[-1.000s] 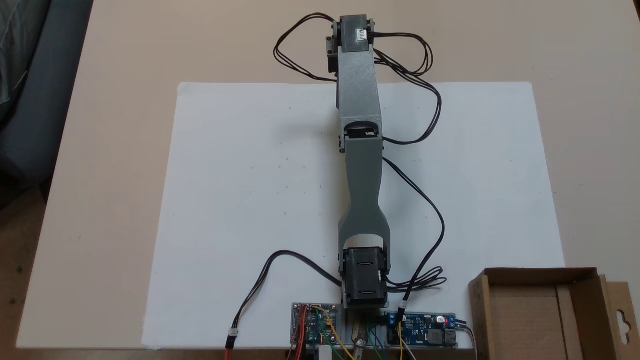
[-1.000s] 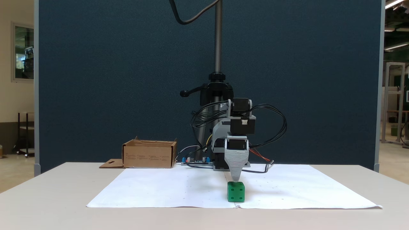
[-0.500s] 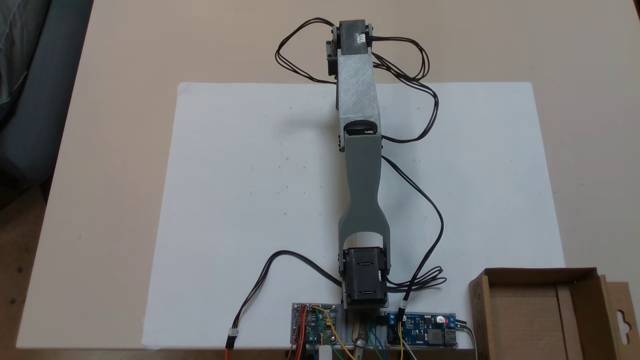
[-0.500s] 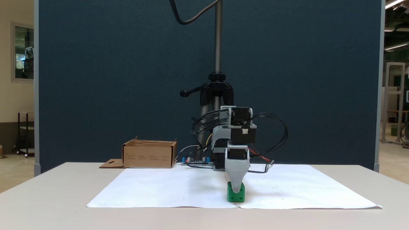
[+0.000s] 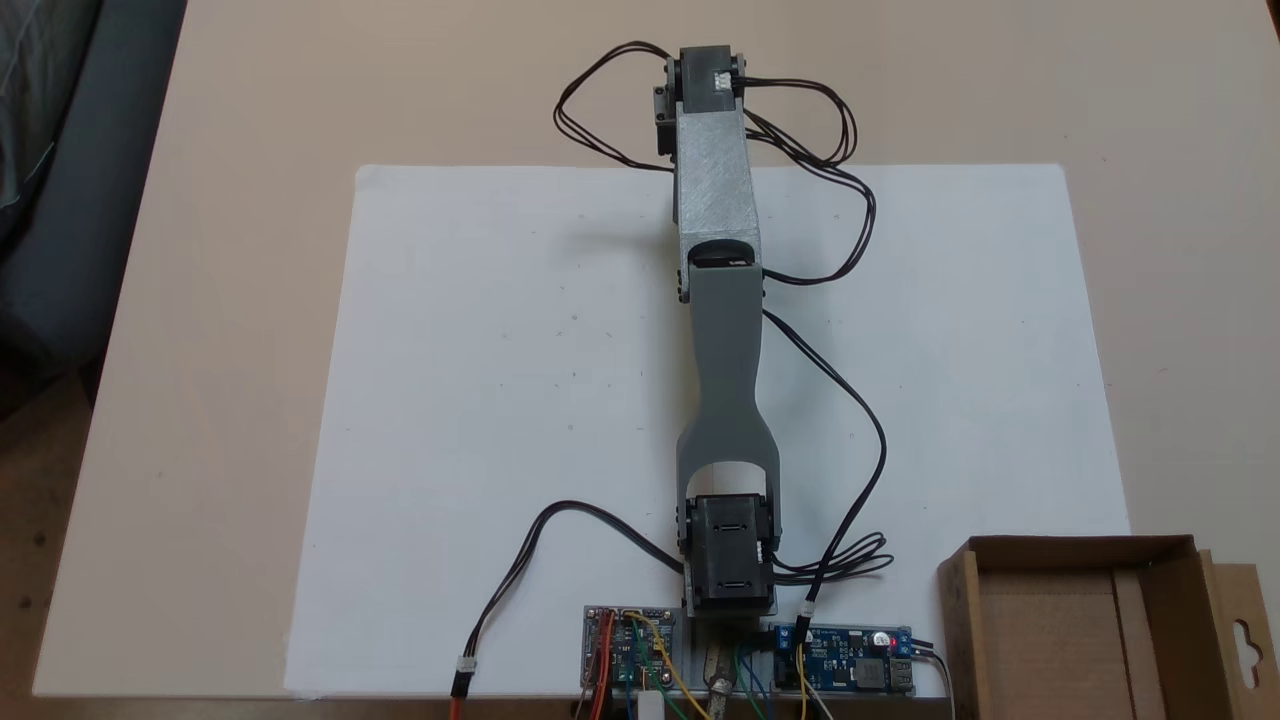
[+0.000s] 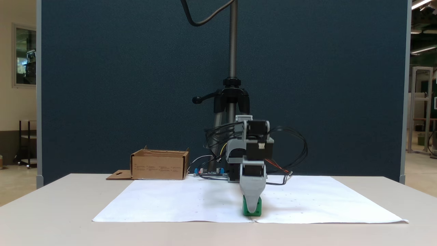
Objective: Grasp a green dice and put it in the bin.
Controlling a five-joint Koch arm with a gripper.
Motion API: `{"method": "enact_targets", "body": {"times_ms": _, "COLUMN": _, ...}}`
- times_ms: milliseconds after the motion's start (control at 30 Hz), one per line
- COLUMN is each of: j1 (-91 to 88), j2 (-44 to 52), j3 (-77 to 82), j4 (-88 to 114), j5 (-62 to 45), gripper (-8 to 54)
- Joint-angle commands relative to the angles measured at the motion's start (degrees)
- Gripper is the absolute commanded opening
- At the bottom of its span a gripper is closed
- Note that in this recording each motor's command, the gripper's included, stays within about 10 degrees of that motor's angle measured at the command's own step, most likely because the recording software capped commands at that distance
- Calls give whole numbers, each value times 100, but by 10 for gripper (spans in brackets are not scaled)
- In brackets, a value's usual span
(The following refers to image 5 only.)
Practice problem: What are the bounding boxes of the blue power circuit board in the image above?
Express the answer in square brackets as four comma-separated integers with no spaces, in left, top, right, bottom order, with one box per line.
[768,622,917,697]

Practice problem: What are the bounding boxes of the black power cable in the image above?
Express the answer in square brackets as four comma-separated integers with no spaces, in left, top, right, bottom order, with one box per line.
[450,500,689,701]

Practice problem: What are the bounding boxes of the metal table clamp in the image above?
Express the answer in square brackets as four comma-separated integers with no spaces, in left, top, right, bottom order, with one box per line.
[705,645,738,720]

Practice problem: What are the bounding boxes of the orange and red wires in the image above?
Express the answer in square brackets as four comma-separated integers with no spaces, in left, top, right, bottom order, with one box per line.
[588,612,615,720]

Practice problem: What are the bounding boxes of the yellow wire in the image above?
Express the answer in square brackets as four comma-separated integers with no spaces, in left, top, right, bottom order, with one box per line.
[622,610,713,720]

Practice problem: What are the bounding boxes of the motor driver circuit board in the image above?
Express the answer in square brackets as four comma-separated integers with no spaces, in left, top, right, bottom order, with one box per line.
[581,604,679,693]

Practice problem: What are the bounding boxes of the brown cardboard box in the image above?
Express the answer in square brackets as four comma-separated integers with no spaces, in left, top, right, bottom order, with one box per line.
[937,535,1280,720]

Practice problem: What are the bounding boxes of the thin black motor wire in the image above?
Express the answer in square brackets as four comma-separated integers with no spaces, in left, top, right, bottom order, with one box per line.
[760,308,891,626]
[768,533,895,588]
[552,40,683,173]
[740,76,878,288]

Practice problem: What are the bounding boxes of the dark grey chair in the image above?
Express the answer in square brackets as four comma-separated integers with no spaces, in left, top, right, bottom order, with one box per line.
[0,0,188,421]

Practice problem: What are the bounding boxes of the white paper sheet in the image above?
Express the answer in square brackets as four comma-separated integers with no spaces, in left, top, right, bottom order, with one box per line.
[283,163,1133,699]

